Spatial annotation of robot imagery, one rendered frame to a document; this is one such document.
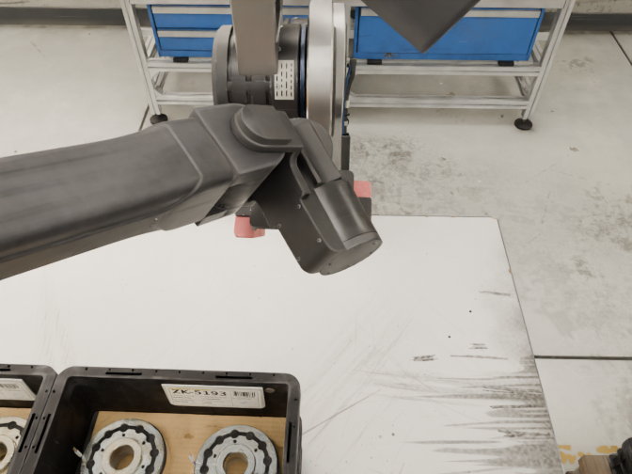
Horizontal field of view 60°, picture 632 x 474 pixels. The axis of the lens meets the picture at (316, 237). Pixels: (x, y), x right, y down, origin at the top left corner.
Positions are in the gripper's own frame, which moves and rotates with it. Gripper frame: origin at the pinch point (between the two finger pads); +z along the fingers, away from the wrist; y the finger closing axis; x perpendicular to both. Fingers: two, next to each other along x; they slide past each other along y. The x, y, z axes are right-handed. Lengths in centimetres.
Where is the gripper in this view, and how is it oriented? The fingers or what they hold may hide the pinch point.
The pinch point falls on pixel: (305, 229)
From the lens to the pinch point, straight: 63.0
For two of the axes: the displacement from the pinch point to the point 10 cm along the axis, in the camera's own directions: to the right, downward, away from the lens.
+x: 0.4, -9.4, 3.3
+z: 0.1, 3.3, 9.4
